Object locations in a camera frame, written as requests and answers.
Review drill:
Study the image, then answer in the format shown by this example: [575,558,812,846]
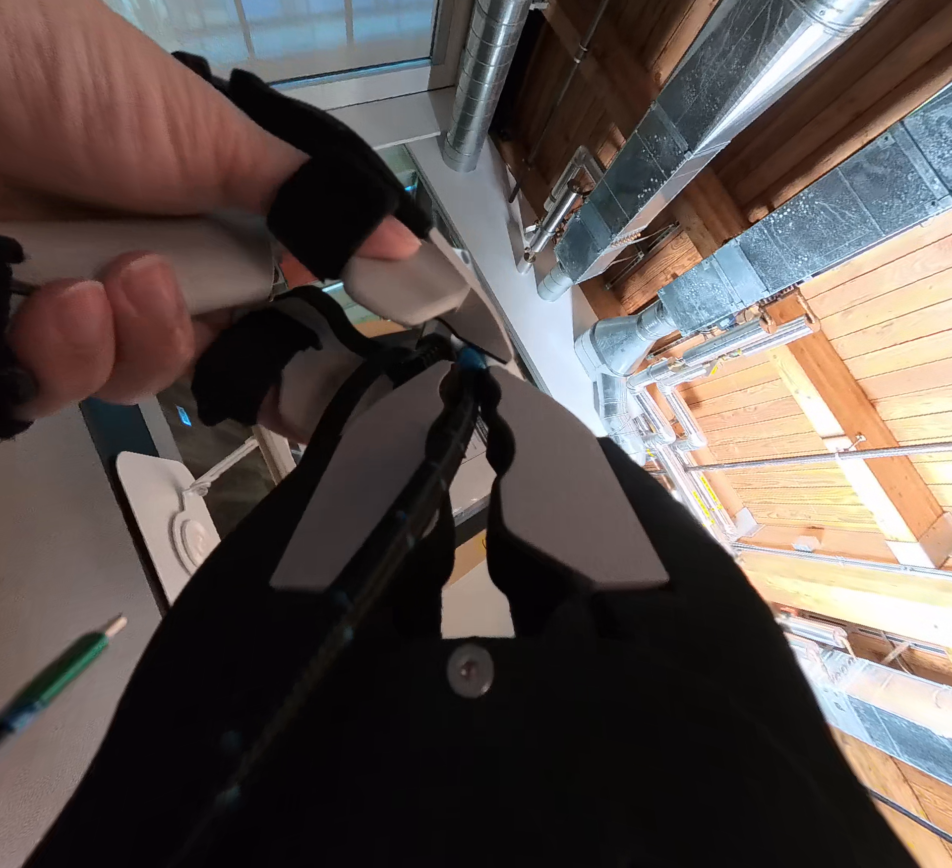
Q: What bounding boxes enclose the metal duct box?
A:
[554,0,952,304]
[658,85,952,335]

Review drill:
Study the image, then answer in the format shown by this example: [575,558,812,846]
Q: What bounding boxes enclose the person's left hand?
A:
[0,0,423,441]

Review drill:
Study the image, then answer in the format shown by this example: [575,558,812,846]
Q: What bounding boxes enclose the instruction sign on stand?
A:
[115,436,298,605]

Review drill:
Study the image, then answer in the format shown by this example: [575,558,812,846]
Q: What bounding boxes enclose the silver duct pipe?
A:
[442,0,555,173]

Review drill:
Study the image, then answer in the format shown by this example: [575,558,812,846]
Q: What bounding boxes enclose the silver ventilation ducts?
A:
[521,146,819,512]

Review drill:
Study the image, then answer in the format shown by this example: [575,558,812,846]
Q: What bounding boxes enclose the black hdmi cable green plugs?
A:
[0,347,493,868]

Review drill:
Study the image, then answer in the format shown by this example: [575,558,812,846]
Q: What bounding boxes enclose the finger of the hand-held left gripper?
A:
[426,230,516,365]

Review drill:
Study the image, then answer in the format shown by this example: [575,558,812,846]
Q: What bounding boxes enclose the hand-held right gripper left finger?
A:
[269,361,456,594]

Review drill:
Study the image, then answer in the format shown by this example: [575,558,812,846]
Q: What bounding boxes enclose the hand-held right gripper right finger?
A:
[479,366,670,594]

